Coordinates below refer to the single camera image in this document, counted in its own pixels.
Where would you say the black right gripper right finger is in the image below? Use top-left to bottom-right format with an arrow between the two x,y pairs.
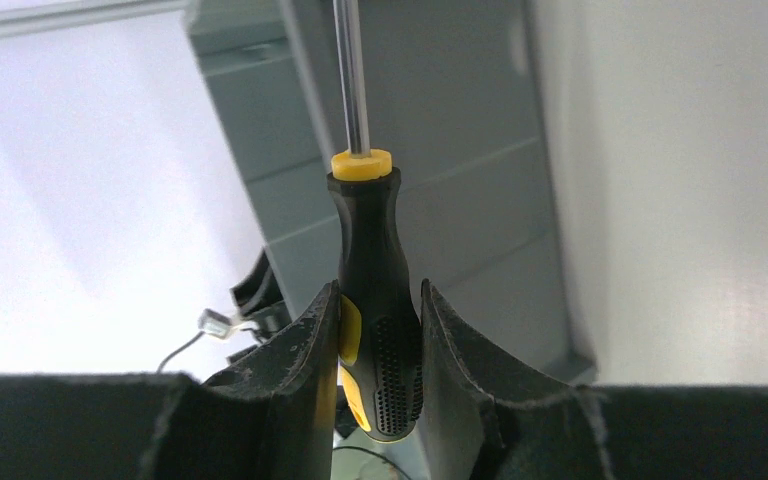
421,281 -> 768,479

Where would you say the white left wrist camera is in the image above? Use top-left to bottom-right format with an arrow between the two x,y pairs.
197,309 -> 254,341

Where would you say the grey plastic storage bin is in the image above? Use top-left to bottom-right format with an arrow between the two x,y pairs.
187,1 -> 595,383

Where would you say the black yellow handled screwdriver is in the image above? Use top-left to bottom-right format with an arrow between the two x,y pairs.
327,1 -> 423,443

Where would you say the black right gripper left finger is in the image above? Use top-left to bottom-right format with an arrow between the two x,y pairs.
0,282 -> 340,479

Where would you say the right aluminium frame post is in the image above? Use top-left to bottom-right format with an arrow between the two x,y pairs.
0,0 -> 192,39

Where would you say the black left camera cable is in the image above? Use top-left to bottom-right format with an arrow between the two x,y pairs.
155,331 -> 208,374

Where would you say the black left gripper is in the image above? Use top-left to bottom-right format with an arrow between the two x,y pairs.
228,250 -> 292,363

